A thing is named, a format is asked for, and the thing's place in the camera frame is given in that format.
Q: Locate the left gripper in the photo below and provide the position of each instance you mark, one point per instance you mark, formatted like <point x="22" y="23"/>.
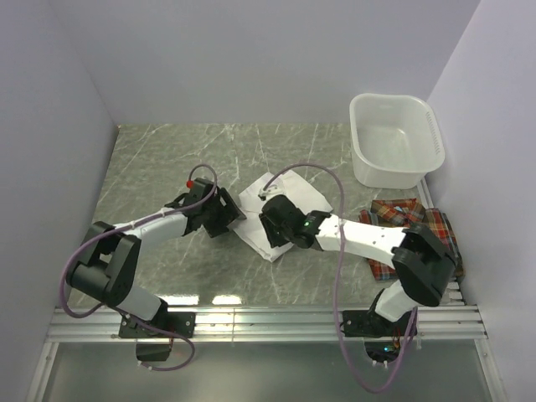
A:
<point x="229" y="212"/>

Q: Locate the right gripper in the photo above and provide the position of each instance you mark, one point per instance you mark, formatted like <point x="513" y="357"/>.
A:
<point x="274" y="239"/>

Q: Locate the white long sleeve shirt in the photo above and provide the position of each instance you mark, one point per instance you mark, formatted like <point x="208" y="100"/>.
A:
<point x="292" y="185"/>

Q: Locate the plaid shirt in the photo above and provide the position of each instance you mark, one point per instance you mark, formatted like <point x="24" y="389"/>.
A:
<point x="412" y="214"/>

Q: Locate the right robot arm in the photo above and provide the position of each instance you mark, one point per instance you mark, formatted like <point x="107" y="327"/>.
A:
<point x="423" y="264"/>

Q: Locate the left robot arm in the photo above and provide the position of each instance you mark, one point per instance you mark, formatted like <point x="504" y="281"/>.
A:
<point x="105" y="265"/>

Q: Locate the white plastic basin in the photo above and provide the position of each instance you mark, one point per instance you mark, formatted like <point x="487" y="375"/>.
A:
<point x="396" y="140"/>

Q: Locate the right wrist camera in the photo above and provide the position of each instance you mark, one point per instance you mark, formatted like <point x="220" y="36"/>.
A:
<point x="269" y="192"/>

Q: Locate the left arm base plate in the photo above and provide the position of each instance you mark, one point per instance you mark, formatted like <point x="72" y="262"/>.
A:
<point x="181" y="323"/>

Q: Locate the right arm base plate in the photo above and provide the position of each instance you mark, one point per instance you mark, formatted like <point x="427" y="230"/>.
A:
<point x="364" y="324"/>

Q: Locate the aluminium mounting rail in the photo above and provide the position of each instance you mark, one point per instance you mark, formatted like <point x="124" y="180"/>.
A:
<point x="286" y="323"/>

